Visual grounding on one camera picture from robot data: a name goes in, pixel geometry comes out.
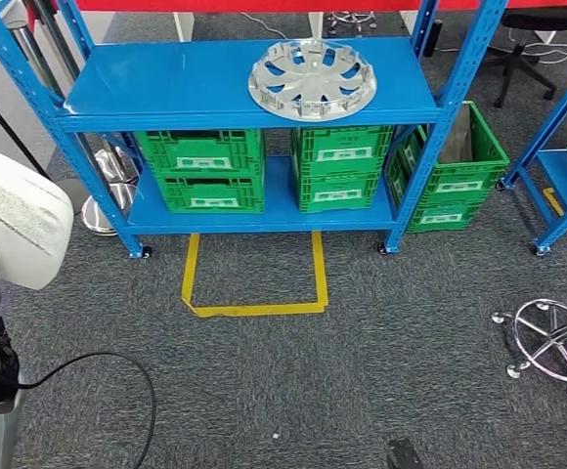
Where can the chrome stanchion post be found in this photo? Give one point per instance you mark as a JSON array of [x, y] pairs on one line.
[[107, 213]]

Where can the black office chair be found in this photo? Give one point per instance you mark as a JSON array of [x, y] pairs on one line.
[[523, 58]]

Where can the white curved plastic part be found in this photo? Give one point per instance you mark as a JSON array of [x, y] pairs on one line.
[[24, 220]]

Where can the black stanchion post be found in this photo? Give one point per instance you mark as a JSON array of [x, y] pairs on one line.
[[9, 126]]

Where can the grey wheel hubcap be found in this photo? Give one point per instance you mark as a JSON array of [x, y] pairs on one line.
[[313, 81]]

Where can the blue metal shelf rack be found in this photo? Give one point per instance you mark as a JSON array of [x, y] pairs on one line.
[[557, 168], [190, 77]]

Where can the white desk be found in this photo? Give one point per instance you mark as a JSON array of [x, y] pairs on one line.
[[184, 26]]

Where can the red barrier belt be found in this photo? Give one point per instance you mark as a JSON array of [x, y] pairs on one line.
[[264, 4]]

